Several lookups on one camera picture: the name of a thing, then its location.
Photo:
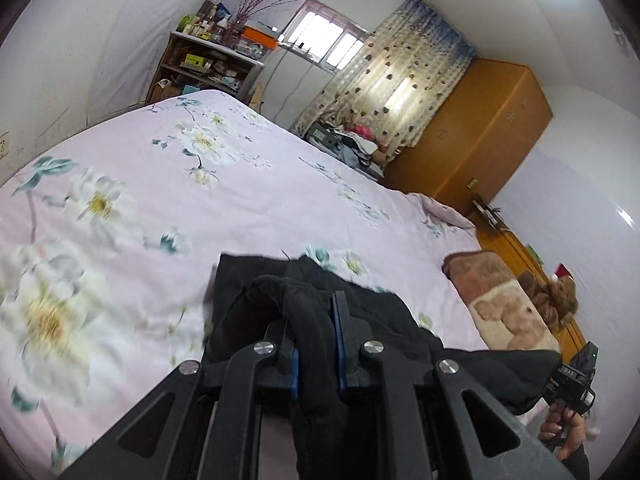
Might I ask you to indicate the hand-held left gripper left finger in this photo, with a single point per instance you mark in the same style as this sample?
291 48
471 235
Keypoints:
294 375

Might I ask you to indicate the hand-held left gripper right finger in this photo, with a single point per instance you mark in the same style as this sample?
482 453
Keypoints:
342 345

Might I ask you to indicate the black puffer jacket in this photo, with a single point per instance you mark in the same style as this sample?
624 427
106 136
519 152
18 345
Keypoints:
310 300

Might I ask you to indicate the person's right forearm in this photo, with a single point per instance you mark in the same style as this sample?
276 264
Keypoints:
575 467

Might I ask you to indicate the pile of clothes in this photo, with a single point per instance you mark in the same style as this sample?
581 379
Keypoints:
355 147

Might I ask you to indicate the person's right hand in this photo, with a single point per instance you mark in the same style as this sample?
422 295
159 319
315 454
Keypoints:
562 432

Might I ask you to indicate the brown teddy bear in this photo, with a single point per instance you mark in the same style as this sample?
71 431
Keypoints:
555 295

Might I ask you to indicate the bear print pillow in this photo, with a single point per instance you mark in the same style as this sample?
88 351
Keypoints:
500 305

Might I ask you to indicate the small red box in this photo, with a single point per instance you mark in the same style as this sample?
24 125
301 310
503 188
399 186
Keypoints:
562 270

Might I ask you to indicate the wooden headboard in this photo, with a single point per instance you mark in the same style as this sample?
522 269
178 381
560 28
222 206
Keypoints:
520 255

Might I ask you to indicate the bed with floral pink sheet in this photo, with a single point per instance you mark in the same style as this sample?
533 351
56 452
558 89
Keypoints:
200 210

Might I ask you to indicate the wooden wardrobe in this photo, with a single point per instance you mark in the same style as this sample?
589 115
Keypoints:
480 125

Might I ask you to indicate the heart print curtain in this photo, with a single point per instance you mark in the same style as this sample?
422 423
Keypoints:
390 80

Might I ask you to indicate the window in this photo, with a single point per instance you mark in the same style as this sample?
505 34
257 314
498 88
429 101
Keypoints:
325 40

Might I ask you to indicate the wooden bookshelf with clutter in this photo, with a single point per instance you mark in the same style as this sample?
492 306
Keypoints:
210 67

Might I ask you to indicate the orange storage box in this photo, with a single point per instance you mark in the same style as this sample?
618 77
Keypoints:
260 37

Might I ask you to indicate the vase with purple branches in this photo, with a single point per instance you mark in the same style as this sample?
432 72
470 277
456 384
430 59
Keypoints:
250 10

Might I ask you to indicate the wall socket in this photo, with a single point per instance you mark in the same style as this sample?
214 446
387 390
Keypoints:
3 145

